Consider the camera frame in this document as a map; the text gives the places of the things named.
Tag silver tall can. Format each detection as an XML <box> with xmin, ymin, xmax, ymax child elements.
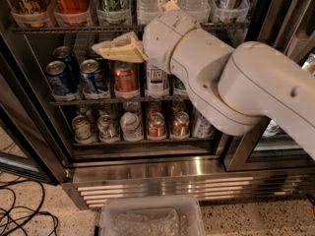
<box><xmin>209</xmin><ymin>0</ymin><xmax>249</xmax><ymax>24</ymax></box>

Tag green tall can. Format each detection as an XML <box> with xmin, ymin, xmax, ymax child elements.
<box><xmin>97</xmin><ymin>0</ymin><xmax>130</xmax><ymax>25</ymax></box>

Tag blue pepsi can front left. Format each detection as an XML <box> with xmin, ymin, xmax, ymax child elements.
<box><xmin>45</xmin><ymin>61</ymin><xmax>79</xmax><ymax>101</ymax></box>

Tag red can bottom shelf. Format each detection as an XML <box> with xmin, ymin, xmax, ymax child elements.
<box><xmin>148</xmin><ymin>112</ymin><xmax>166</xmax><ymax>140</ymax></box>

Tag black cables on floor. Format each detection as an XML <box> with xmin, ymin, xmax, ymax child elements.
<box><xmin>0</xmin><ymin>172</ymin><xmax>60</xmax><ymax>236</ymax></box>

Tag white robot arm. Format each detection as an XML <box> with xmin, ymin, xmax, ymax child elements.
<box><xmin>93</xmin><ymin>0</ymin><xmax>315</xmax><ymax>158</ymax></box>

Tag blue can back left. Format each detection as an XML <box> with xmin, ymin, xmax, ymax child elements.
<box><xmin>53</xmin><ymin>46</ymin><xmax>80</xmax><ymax>85</ymax></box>

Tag red cola can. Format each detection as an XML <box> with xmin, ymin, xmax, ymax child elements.
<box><xmin>55</xmin><ymin>0</ymin><xmax>90</xmax><ymax>27</ymax></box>

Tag copper can bottom shelf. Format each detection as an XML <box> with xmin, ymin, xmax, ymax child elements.
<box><xmin>171</xmin><ymin>111</ymin><xmax>190</xmax><ymax>139</ymax></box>

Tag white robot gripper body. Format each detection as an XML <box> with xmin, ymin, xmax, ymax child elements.
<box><xmin>143</xmin><ymin>10</ymin><xmax>200</xmax><ymax>74</ymax></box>

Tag yellow black can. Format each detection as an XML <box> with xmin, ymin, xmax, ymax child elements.
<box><xmin>9</xmin><ymin>0</ymin><xmax>51</xmax><ymax>28</ymax></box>

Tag clear plastic bin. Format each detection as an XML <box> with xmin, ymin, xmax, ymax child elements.
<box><xmin>98</xmin><ymin>195</ymin><xmax>206</xmax><ymax>236</ymax></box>

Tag bottle bottom right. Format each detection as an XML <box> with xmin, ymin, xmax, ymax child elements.
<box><xmin>192</xmin><ymin>108</ymin><xmax>214</xmax><ymax>139</ymax></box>

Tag stainless steel fridge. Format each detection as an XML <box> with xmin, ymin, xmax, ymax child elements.
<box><xmin>0</xmin><ymin>0</ymin><xmax>315</xmax><ymax>208</ymax></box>

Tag top wire shelf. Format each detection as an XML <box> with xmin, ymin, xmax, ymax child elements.
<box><xmin>9</xmin><ymin>22</ymin><xmax>250</xmax><ymax>34</ymax></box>

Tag green can front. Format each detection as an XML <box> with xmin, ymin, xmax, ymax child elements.
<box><xmin>173</xmin><ymin>77</ymin><xmax>187</xmax><ymax>96</ymax></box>

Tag fridge glass door right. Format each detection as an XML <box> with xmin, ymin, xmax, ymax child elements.
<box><xmin>224</xmin><ymin>0</ymin><xmax>315</xmax><ymax>171</ymax></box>

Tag blue pepsi can front right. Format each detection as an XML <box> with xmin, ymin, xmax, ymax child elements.
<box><xmin>80</xmin><ymin>59</ymin><xmax>110</xmax><ymax>99</ymax></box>

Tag orange soda can front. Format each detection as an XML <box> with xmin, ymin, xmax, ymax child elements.
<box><xmin>113</xmin><ymin>61</ymin><xmax>140</xmax><ymax>98</ymax></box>

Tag tea bottle white cap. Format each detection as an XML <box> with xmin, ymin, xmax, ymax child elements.
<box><xmin>146</xmin><ymin>63</ymin><xmax>169</xmax><ymax>98</ymax></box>

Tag clear bottle bottom shelf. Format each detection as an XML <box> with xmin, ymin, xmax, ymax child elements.
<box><xmin>120</xmin><ymin>112</ymin><xmax>144</xmax><ymax>142</ymax></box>

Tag clear water bottle left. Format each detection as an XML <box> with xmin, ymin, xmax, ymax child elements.
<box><xmin>137</xmin><ymin>0</ymin><xmax>158</xmax><ymax>25</ymax></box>

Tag middle wire shelf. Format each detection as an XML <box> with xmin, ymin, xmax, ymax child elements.
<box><xmin>49</xmin><ymin>95</ymin><xmax>189</xmax><ymax>106</ymax></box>

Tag silver can bottom left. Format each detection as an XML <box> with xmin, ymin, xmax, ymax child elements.
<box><xmin>72</xmin><ymin>115</ymin><xmax>96</xmax><ymax>144</ymax></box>

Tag blue can back right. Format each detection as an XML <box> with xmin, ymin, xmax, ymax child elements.
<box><xmin>86</xmin><ymin>47</ymin><xmax>109</xmax><ymax>80</ymax></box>

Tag wire shelf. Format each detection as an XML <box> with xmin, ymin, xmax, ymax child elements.
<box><xmin>9</xmin><ymin>22</ymin><xmax>250</xmax><ymax>34</ymax></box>
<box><xmin>49</xmin><ymin>95</ymin><xmax>189</xmax><ymax>106</ymax></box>

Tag blue pepsi can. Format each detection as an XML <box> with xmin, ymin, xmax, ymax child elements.
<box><xmin>45</xmin><ymin>61</ymin><xmax>79</xmax><ymax>101</ymax></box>
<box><xmin>80</xmin><ymin>59</ymin><xmax>110</xmax><ymax>99</ymax></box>

